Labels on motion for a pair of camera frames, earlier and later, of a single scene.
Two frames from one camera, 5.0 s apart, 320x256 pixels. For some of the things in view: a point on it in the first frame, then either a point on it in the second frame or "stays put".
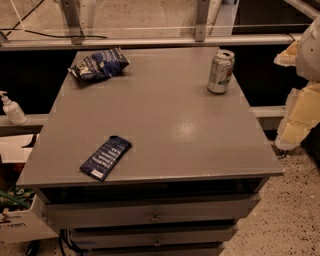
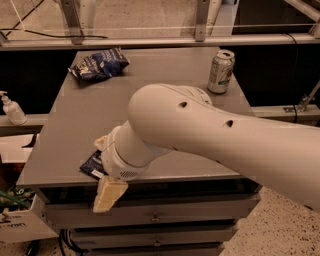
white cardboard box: [22, 216] stays put
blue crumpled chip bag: [100, 65] stays put
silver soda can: [221, 71] stays put
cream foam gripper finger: [289, 56] → [101, 143]
